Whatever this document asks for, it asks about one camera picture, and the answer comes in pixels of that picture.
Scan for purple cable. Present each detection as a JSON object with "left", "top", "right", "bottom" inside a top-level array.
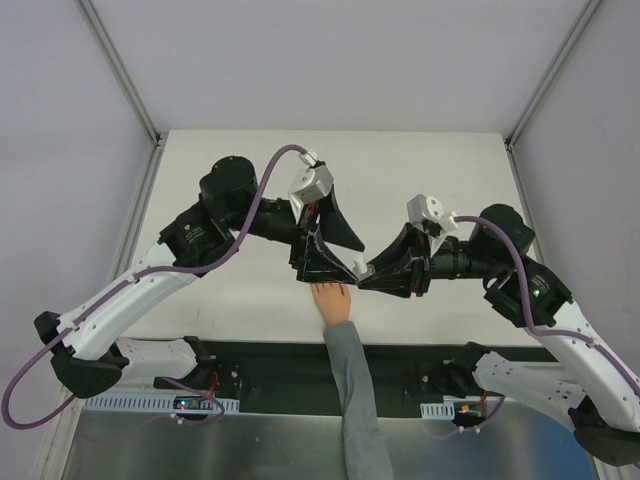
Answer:
[
  {"left": 424, "top": 214, "right": 640, "bottom": 441},
  {"left": 2, "top": 144, "right": 316, "bottom": 444}
]

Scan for right aluminium frame post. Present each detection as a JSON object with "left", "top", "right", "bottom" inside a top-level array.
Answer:
[{"left": 504, "top": 0, "right": 605, "bottom": 152}]

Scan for right white cable duct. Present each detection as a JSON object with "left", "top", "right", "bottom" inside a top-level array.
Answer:
[{"left": 419, "top": 400, "right": 487, "bottom": 421}]

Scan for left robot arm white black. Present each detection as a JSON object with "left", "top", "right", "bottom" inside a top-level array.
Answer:
[{"left": 34, "top": 155, "right": 365, "bottom": 399}]

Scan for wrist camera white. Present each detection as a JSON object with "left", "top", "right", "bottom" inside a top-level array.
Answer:
[
  {"left": 288, "top": 150, "right": 334, "bottom": 222},
  {"left": 407, "top": 194, "right": 459, "bottom": 255}
]

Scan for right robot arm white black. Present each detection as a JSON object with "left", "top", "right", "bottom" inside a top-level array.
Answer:
[{"left": 357, "top": 195, "right": 639, "bottom": 467}]

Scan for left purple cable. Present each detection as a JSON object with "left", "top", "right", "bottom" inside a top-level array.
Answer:
[{"left": 2, "top": 144, "right": 316, "bottom": 444}]

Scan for left white cable duct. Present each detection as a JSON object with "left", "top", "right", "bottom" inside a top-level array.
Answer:
[{"left": 84, "top": 392, "right": 240, "bottom": 414}]

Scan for left aluminium frame post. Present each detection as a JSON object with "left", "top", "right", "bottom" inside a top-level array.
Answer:
[{"left": 75, "top": 0, "right": 162, "bottom": 146}]

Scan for aluminium frame post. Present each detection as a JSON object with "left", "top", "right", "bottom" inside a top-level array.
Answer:
[
  {"left": 75, "top": 0, "right": 162, "bottom": 146},
  {"left": 504, "top": 0, "right": 605, "bottom": 152}
]

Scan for clear nail polish bottle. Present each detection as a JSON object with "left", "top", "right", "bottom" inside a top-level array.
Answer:
[{"left": 357, "top": 264, "right": 375, "bottom": 281}]

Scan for white cable duct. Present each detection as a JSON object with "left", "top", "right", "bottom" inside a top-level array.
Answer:
[
  {"left": 419, "top": 400, "right": 487, "bottom": 421},
  {"left": 84, "top": 392, "right": 240, "bottom": 414}
]

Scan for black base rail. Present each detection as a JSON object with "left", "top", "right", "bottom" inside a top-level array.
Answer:
[{"left": 119, "top": 339, "right": 546, "bottom": 417}]

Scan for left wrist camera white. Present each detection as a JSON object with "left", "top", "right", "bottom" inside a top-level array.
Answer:
[{"left": 288, "top": 150, "right": 334, "bottom": 222}]

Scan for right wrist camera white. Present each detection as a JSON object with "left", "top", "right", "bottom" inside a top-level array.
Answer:
[{"left": 407, "top": 194, "right": 459, "bottom": 255}]

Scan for person hand long nails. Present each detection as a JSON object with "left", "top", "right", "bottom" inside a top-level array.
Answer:
[{"left": 311, "top": 283, "right": 351, "bottom": 328}]

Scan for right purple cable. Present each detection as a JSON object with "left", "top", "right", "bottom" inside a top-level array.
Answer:
[{"left": 424, "top": 214, "right": 640, "bottom": 441}]

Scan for grey sleeved forearm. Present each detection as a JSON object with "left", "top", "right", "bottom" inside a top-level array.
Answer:
[{"left": 324, "top": 321, "right": 394, "bottom": 479}]

